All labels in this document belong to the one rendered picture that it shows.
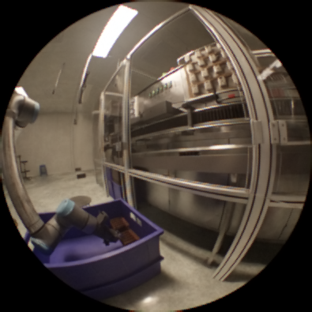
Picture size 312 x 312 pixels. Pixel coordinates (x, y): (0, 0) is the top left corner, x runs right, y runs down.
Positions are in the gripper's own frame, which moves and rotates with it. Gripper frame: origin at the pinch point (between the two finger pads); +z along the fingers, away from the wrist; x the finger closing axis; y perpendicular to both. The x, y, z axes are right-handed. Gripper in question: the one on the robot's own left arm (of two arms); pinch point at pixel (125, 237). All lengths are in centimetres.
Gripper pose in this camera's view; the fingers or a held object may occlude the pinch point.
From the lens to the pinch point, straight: 64.7
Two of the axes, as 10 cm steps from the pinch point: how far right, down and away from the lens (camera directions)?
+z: 5.3, 7.2, 4.6
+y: -5.5, 7.0, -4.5
